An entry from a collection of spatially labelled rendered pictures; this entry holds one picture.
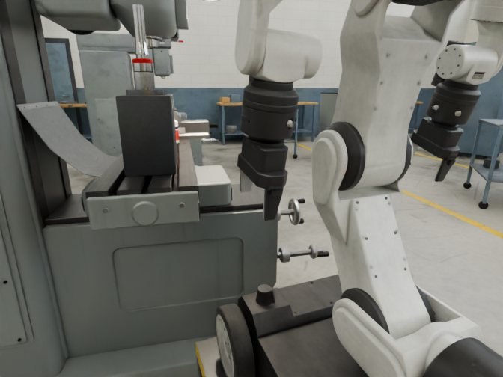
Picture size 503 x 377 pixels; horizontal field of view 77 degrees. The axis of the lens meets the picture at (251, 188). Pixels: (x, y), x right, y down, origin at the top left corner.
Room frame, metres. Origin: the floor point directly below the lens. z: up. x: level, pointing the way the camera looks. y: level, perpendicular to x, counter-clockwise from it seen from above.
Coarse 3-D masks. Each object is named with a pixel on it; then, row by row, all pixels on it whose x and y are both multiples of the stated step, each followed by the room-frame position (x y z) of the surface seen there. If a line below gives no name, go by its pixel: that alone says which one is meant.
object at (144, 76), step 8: (136, 64) 0.78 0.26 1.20; (144, 64) 0.78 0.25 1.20; (152, 64) 0.80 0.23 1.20; (136, 72) 0.78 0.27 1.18; (144, 72) 0.78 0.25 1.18; (152, 72) 0.80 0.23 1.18; (136, 80) 0.78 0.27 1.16; (144, 80) 0.78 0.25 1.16; (152, 80) 0.79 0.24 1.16; (136, 88) 0.78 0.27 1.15; (144, 88) 0.78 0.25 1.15; (152, 88) 0.79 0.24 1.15
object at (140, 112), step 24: (120, 96) 0.73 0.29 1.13; (144, 96) 0.74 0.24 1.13; (168, 96) 0.76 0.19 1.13; (120, 120) 0.73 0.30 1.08; (144, 120) 0.74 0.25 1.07; (168, 120) 0.75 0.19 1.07; (144, 144) 0.74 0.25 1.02; (168, 144) 0.75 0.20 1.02; (144, 168) 0.74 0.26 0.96; (168, 168) 0.75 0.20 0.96
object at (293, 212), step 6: (294, 198) 1.27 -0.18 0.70; (288, 204) 1.31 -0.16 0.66; (294, 204) 1.24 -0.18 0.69; (282, 210) 1.25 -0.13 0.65; (288, 210) 1.26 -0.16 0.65; (294, 210) 1.26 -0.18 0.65; (294, 216) 1.25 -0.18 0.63; (300, 216) 1.22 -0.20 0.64; (294, 222) 1.23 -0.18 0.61; (300, 222) 1.26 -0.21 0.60
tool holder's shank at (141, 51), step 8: (136, 8) 0.79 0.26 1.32; (136, 16) 0.79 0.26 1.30; (136, 24) 0.79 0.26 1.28; (136, 32) 0.79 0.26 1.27; (144, 32) 0.80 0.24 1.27; (136, 40) 0.79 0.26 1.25; (144, 40) 0.80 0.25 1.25; (136, 48) 0.79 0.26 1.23; (144, 48) 0.79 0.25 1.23; (144, 56) 0.79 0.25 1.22
